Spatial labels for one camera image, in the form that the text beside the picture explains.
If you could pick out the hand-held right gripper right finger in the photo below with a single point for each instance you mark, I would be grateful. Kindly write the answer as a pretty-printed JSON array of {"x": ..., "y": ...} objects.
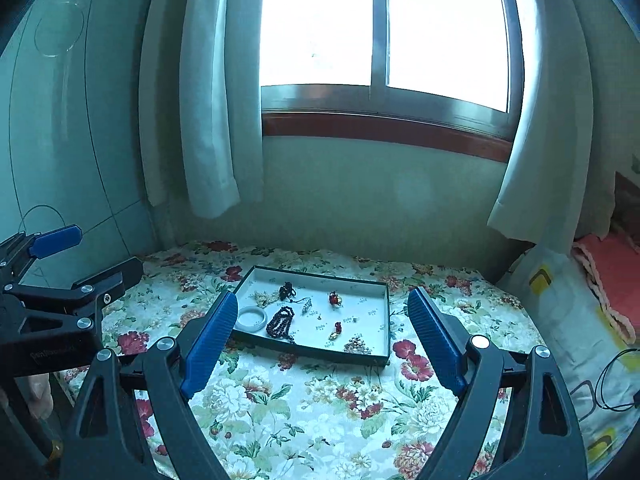
[{"x": 435, "y": 340}]

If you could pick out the white jade bangle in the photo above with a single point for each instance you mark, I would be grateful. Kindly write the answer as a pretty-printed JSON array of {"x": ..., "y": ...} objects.
[{"x": 251, "y": 329}]

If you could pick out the black knot gourd pendant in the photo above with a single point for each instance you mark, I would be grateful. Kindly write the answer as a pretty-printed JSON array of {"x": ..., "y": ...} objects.
[{"x": 286, "y": 290}]

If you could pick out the window with metal frame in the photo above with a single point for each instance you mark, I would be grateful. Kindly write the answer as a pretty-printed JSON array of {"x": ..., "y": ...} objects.
[{"x": 440, "y": 25}]

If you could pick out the white pillow with yellow print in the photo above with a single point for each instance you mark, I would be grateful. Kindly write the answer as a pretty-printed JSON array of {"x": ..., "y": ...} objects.
[{"x": 555, "y": 320}]

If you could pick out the red knot charm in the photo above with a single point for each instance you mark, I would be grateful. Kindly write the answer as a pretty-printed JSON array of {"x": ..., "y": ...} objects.
[{"x": 336, "y": 329}]

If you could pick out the gold beaded brooch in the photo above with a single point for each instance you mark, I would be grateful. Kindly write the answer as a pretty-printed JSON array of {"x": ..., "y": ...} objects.
[{"x": 356, "y": 345}]

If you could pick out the green box with white lining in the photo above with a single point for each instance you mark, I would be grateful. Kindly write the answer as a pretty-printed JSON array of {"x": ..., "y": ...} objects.
[{"x": 370, "y": 310}]

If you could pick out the red tassel with gold ingot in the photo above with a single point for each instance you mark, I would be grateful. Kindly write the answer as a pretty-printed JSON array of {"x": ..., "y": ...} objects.
[{"x": 334, "y": 298}]

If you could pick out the wooden window sill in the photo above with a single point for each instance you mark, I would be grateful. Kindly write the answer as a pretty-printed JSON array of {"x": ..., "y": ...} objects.
[{"x": 390, "y": 127}]

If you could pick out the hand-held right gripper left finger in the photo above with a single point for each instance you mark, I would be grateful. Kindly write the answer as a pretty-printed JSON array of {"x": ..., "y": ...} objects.
[{"x": 212, "y": 340}]

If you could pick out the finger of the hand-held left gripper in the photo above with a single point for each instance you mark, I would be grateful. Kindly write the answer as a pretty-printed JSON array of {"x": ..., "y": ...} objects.
[
  {"x": 115, "y": 277},
  {"x": 57, "y": 241}
]

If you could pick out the pink blanket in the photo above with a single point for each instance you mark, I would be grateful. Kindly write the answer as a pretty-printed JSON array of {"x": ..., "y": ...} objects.
[{"x": 612, "y": 280}]

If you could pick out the white pearl ornament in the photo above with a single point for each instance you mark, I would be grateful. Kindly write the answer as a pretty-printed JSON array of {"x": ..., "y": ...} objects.
[{"x": 262, "y": 299}]

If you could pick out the person's left hand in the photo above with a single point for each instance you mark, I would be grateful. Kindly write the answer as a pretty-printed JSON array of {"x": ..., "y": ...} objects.
[{"x": 41, "y": 395}]

